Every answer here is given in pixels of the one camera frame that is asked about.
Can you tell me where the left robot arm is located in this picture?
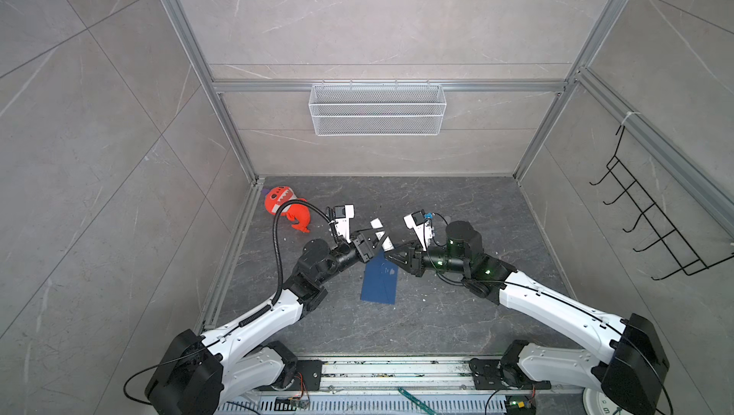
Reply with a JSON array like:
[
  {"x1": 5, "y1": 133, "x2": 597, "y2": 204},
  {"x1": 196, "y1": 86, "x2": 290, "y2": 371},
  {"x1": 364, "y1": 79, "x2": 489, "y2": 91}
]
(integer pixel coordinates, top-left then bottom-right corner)
[{"x1": 138, "y1": 206, "x2": 388, "y2": 414}]

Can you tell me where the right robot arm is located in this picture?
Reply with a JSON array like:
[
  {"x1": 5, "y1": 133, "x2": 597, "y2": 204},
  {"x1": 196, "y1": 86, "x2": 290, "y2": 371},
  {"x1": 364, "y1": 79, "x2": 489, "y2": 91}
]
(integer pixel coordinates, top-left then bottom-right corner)
[{"x1": 378, "y1": 215, "x2": 670, "y2": 414}]

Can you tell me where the white analog clock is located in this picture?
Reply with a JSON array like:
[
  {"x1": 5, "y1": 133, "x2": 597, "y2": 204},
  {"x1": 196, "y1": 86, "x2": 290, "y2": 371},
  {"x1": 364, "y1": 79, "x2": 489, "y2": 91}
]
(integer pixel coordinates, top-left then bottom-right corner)
[{"x1": 582, "y1": 388, "x2": 619, "y2": 415}]

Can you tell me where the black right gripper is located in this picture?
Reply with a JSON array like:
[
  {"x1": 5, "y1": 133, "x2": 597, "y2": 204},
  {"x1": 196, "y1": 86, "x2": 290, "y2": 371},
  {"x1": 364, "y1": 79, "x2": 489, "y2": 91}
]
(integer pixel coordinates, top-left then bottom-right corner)
[{"x1": 385, "y1": 238, "x2": 471, "y2": 278}]

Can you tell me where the blue envelope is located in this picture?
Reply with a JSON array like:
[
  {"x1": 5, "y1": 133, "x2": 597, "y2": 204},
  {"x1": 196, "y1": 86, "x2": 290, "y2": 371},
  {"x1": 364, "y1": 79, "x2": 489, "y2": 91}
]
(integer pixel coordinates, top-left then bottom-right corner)
[{"x1": 361, "y1": 252, "x2": 399, "y2": 305}]

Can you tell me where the black wire hook rack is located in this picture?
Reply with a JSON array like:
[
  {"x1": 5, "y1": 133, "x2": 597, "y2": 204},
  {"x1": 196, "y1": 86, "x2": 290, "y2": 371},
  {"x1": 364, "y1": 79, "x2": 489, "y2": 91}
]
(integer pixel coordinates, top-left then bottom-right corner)
[{"x1": 589, "y1": 125, "x2": 733, "y2": 282}]

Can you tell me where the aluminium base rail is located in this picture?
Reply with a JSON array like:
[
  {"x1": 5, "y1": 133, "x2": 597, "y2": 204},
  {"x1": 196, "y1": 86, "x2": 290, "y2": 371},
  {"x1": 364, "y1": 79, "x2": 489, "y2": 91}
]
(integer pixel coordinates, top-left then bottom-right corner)
[{"x1": 217, "y1": 356, "x2": 582, "y2": 414}]

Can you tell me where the white wire basket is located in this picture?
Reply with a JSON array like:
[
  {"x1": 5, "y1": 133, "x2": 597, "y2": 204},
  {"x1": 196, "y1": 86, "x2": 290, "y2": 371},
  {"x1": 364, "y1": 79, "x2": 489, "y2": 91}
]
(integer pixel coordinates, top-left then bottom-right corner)
[{"x1": 309, "y1": 83, "x2": 447, "y2": 137}]

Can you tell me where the white glue stick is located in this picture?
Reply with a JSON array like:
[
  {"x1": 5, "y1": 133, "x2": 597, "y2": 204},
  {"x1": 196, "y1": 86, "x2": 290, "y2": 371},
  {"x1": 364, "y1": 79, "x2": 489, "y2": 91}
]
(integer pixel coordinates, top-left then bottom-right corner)
[{"x1": 370, "y1": 218, "x2": 395, "y2": 252}]

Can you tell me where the red plush toy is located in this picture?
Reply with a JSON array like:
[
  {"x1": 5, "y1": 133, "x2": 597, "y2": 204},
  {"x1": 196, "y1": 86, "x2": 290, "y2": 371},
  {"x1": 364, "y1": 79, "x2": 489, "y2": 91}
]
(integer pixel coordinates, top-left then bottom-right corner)
[{"x1": 264, "y1": 186, "x2": 311, "y2": 233}]

